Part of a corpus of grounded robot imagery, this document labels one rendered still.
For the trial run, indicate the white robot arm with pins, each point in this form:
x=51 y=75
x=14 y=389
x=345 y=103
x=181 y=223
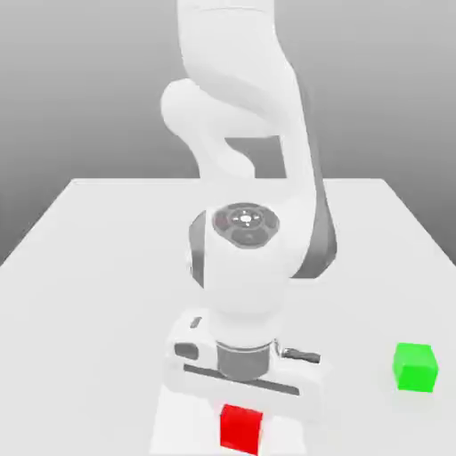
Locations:
x=245 y=270

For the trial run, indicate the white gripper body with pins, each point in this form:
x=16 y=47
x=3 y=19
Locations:
x=249 y=395

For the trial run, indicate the small green cube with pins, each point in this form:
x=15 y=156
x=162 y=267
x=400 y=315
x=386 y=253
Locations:
x=415 y=368

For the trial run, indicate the small red cube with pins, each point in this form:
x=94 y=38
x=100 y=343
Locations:
x=239 y=429

